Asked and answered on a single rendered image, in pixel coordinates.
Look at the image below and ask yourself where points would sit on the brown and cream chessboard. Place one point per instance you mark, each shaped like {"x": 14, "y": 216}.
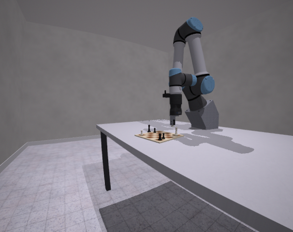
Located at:
{"x": 155, "y": 136}

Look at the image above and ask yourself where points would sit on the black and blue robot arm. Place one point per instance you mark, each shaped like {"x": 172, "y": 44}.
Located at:
{"x": 193, "y": 86}

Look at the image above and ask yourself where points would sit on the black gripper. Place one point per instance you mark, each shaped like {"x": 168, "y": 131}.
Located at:
{"x": 175, "y": 102}

